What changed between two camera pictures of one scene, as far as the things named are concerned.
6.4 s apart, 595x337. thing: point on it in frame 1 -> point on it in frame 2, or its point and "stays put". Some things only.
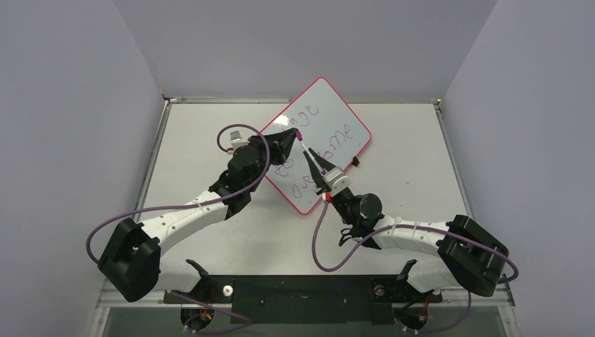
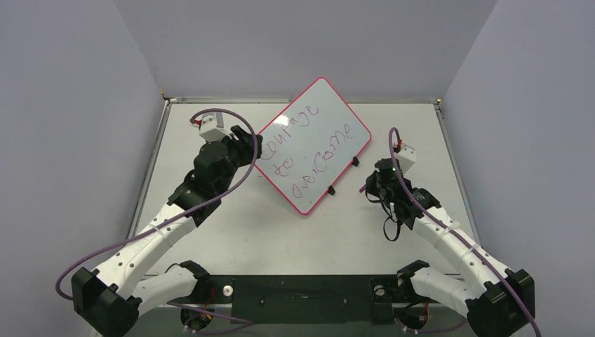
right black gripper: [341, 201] -> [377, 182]
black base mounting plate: [306, 299] stays put
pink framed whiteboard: [326, 124] stays put
